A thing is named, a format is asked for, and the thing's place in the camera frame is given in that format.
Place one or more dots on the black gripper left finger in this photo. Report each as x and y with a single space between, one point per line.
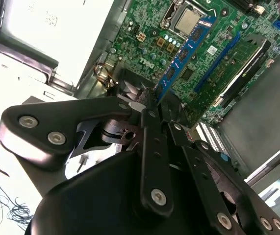
56 115

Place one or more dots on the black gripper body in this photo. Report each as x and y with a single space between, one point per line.
93 203

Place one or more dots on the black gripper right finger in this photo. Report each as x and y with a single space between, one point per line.
203 171

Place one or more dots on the blue RAM stick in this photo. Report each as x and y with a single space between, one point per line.
186 51

